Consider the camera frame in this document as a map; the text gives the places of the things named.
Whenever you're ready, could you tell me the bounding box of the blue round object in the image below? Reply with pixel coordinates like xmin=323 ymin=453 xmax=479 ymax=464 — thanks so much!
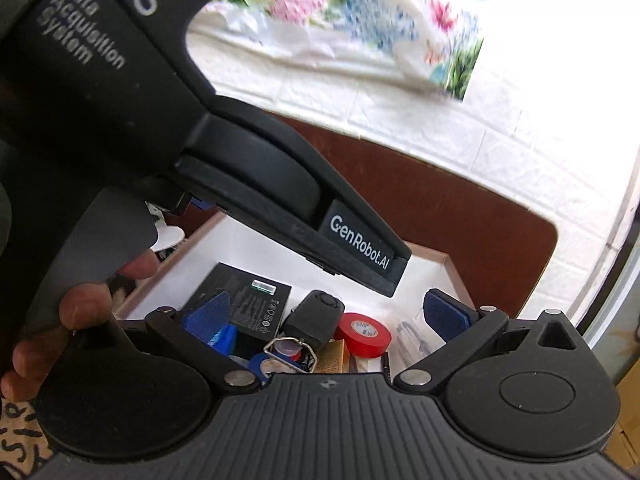
xmin=247 ymin=352 xmax=274 ymax=382

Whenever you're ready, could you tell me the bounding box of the black flat box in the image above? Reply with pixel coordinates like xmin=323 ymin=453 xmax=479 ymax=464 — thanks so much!
xmin=180 ymin=262 xmax=293 ymax=337

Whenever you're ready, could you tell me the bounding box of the red tape roll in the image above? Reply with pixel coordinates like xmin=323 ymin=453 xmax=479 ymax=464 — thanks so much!
xmin=333 ymin=312 xmax=394 ymax=359

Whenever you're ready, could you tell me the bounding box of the dark brown wooden headboard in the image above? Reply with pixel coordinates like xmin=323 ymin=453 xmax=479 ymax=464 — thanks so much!
xmin=272 ymin=112 xmax=560 ymax=322

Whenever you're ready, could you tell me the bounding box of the grey metal frame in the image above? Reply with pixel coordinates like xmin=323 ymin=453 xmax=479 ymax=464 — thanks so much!
xmin=575 ymin=192 xmax=640 ymax=352

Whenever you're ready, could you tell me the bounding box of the floral cloth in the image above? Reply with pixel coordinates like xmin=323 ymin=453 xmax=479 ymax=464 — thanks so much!
xmin=192 ymin=0 xmax=487 ymax=104

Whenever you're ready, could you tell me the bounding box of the white cardboard box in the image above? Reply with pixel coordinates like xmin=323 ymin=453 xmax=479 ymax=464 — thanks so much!
xmin=114 ymin=210 xmax=478 ymax=377

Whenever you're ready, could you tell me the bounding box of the clear plastic box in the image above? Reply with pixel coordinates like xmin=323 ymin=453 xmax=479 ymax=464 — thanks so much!
xmin=394 ymin=317 xmax=442 ymax=362

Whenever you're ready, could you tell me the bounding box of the small tan box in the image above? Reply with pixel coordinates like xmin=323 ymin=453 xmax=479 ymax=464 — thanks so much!
xmin=314 ymin=340 xmax=351 ymax=374

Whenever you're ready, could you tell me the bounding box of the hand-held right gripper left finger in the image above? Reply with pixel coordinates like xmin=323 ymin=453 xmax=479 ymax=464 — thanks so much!
xmin=102 ymin=290 xmax=262 ymax=394

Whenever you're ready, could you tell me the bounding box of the black key pouch metal ring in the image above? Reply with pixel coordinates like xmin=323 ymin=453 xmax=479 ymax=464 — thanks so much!
xmin=262 ymin=289 xmax=346 ymax=374

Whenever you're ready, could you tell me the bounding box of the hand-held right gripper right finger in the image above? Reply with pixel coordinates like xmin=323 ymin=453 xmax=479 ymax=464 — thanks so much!
xmin=394 ymin=289 xmax=588 ymax=395

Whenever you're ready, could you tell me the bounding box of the person's left hand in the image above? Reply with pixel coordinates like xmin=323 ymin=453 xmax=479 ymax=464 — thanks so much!
xmin=0 ymin=250 xmax=161 ymax=404

